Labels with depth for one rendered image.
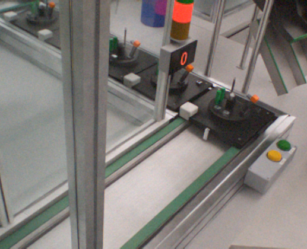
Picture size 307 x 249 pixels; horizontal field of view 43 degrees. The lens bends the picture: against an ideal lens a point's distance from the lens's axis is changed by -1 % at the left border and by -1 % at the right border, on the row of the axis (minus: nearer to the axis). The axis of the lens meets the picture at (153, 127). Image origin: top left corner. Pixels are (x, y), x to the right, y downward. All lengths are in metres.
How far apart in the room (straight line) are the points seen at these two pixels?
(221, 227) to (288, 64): 0.72
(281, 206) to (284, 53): 0.61
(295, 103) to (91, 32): 1.46
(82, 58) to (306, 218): 1.01
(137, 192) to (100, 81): 0.75
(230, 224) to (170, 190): 0.19
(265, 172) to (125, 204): 0.41
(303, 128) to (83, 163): 1.27
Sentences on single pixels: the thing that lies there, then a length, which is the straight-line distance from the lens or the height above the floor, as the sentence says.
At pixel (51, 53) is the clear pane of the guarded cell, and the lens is 0.32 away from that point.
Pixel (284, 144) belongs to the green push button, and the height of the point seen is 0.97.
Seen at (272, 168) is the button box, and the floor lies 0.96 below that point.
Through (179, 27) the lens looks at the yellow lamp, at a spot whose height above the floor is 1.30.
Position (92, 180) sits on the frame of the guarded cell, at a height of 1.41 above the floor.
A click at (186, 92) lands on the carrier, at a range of 1.41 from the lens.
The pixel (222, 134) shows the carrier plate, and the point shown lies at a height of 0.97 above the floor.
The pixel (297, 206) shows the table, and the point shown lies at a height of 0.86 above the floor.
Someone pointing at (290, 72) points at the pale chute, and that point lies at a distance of 1.57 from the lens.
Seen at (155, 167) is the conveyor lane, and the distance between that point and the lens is 1.16.
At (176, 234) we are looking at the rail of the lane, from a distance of 0.96.
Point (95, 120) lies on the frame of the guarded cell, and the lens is 0.38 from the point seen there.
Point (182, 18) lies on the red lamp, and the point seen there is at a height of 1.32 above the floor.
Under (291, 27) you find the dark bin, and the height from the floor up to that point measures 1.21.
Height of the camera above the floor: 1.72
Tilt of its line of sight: 38 degrees down
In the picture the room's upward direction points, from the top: 7 degrees clockwise
